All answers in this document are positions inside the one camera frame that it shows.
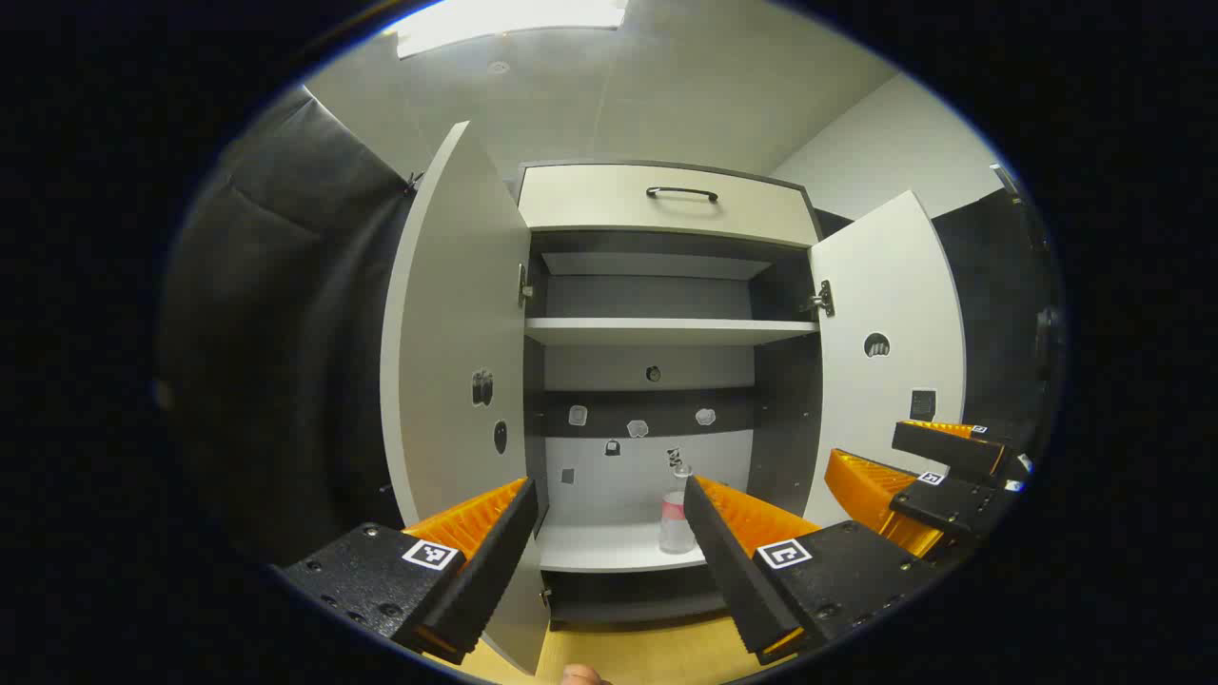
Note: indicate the white cabinet shelf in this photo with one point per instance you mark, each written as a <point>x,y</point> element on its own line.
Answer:
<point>666,331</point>

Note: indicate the black binder clip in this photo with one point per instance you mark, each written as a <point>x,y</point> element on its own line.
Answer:
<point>414,179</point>

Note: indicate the white and grey cabinet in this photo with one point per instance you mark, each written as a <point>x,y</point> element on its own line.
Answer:
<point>618,495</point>

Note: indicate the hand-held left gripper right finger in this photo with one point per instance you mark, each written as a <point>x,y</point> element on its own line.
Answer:
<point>728,580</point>

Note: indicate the metal door hinge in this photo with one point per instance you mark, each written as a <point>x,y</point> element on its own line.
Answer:
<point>823,300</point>
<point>524,285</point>

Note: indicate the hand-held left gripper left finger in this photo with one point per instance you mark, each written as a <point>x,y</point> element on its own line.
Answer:
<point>495,571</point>

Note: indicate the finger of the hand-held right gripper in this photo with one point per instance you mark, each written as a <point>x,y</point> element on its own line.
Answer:
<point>952,504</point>
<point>942,445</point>

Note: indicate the white cabinet drawer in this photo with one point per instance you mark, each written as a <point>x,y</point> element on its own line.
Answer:
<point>590,205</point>

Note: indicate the clear bottle with pink label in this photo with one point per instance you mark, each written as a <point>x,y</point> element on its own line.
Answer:
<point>676,533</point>

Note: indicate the white cabinet door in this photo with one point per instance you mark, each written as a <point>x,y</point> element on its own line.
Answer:
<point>447,314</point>
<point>885,285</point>

